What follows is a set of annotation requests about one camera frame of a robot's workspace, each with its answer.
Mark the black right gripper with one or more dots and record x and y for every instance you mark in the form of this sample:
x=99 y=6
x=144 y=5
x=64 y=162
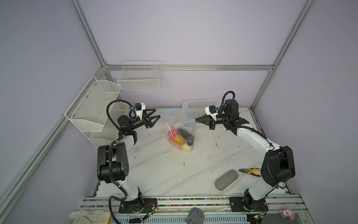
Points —
x=207 y=121

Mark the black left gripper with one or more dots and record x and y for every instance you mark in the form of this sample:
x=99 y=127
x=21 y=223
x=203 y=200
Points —
x=148 y=122

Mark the black toy avocado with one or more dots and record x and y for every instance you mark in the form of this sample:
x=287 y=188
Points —
x=189 y=139

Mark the black toy fruit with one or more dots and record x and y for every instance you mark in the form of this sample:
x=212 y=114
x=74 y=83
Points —
x=183 y=132

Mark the clear zip bag blue zipper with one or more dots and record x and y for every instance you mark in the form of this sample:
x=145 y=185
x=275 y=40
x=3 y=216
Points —
x=174 y=119

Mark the pink toy fruit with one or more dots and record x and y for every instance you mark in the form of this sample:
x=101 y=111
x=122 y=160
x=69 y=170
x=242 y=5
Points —
x=172 y=133

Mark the yellow-brown toy potato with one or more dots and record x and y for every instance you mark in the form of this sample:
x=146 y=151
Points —
x=179 y=140

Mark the cream toy potato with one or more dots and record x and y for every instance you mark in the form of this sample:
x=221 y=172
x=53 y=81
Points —
x=186 y=148

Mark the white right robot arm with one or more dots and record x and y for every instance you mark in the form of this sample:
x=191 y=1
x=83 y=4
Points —
x=278 y=161

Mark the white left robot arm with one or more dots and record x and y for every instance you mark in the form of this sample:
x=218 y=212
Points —
x=113 y=163

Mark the white plastic perforated basket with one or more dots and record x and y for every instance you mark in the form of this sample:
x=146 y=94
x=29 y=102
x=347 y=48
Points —
x=196 y=108

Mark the white mesh two-tier shelf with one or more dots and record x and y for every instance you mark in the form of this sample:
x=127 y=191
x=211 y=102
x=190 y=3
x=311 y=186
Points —
x=88 y=111

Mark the grey oval stone pad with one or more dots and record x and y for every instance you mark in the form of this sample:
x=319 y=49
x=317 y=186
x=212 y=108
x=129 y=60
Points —
x=226 y=179

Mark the grey plastic device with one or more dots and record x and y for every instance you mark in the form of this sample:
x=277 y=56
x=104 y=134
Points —
x=195 y=216

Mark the white cloth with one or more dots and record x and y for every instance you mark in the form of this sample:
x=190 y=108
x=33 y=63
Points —
x=90 y=217

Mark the pink plush toy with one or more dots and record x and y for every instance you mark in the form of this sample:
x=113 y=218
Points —
x=287 y=212

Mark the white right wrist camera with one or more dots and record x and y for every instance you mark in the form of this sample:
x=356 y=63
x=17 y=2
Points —
x=212 y=111

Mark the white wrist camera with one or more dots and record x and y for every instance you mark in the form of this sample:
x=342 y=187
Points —
x=138 y=110
x=212 y=111

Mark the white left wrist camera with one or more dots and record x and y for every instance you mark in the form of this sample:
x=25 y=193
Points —
x=138 y=110

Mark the white wire wall basket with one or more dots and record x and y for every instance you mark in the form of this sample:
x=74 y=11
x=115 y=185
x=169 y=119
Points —
x=140 y=75

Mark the yellow handled pliers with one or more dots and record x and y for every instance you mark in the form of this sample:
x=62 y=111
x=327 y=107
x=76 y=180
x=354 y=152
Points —
x=252 y=171

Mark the aluminium rail base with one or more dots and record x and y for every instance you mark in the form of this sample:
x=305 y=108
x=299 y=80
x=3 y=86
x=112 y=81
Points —
x=211 y=204

